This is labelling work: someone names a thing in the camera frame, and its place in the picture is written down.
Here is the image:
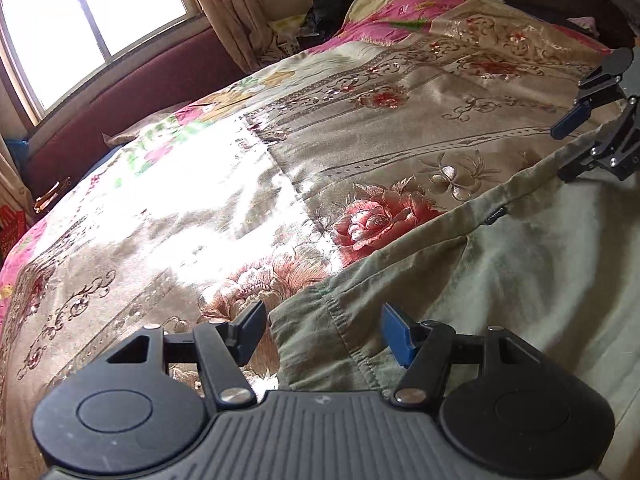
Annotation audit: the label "bright window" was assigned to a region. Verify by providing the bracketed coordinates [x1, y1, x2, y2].
[1, 0, 201, 125]

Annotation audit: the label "red plastic bag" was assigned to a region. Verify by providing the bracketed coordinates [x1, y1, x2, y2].
[0, 205, 27, 262]

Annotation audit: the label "beige curtain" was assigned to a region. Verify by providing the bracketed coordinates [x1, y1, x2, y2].
[198, 0, 285, 74]

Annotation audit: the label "maroon padded headboard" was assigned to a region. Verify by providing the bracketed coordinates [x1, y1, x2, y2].
[22, 30, 244, 197]

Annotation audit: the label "dark clothes pile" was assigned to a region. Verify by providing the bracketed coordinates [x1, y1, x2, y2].
[296, 0, 354, 50]

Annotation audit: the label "floral satin bedspread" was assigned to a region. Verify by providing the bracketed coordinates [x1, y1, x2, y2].
[1, 0, 606, 479]

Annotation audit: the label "olive green pants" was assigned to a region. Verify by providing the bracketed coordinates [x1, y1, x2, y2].
[270, 136, 639, 479]

